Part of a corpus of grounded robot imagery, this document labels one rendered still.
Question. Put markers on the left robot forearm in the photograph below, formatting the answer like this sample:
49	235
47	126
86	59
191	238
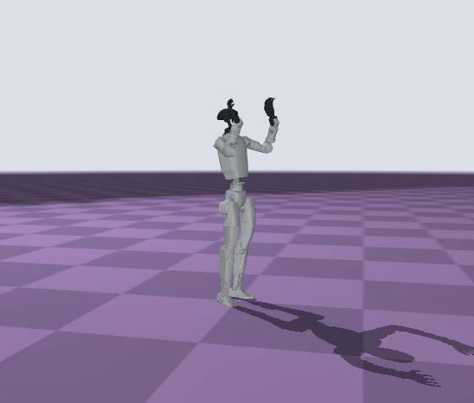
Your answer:
272	131

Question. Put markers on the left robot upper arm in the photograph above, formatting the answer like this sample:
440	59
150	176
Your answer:
266	147

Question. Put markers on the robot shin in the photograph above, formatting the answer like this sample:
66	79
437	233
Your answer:
226	265
240	261

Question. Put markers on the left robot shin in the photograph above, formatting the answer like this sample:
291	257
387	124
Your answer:
240	261

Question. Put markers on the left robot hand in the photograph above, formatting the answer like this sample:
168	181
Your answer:
268	108

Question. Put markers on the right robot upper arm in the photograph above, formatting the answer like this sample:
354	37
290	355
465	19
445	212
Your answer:
220	143

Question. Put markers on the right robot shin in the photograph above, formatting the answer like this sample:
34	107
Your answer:
226	265

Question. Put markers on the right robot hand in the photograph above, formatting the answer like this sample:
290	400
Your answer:
232	114

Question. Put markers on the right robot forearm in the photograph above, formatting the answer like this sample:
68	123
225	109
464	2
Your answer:
233	135

